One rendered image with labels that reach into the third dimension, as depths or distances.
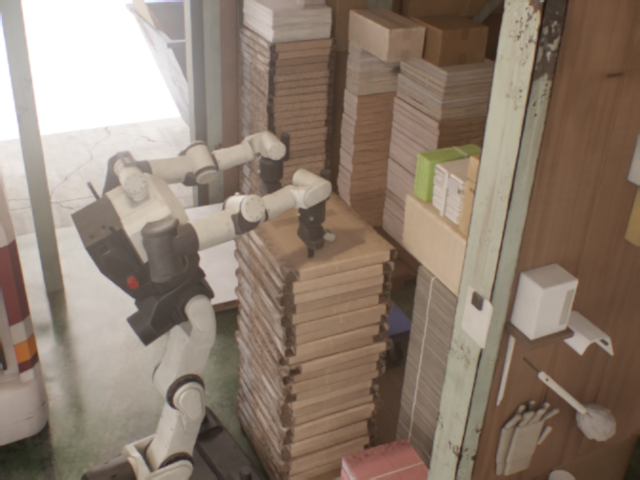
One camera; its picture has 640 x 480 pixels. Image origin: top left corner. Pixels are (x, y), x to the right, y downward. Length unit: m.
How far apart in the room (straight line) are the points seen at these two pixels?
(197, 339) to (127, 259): 0.44
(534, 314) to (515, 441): 0.43
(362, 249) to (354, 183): 1.99
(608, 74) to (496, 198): 0.30
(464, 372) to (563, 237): 0.36
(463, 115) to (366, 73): 0.61
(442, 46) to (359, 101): 0.61
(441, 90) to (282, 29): 0.92
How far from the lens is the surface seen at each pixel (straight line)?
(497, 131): 1.36
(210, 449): 3.00
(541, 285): 1.48
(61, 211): 5.17
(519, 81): 1.31
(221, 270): 4.17
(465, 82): 3.97
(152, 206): 2.13
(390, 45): 3.88
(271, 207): 2.15
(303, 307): 2.42
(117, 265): 2.17
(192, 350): 2.51
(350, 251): 2.44
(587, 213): 1.57
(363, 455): 2.61
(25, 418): 2.94
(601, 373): 1.95
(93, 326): 4.02
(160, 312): 2.35
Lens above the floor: 2.36
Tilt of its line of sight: 30 degrees down
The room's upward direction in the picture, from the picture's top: 2 degrees clockwise
